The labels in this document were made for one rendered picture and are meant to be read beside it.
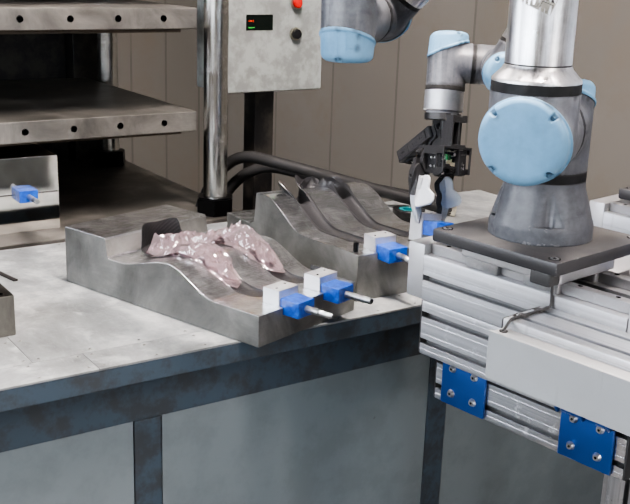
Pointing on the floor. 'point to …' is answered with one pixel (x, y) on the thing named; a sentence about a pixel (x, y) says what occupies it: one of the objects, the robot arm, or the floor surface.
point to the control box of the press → (266, 66)
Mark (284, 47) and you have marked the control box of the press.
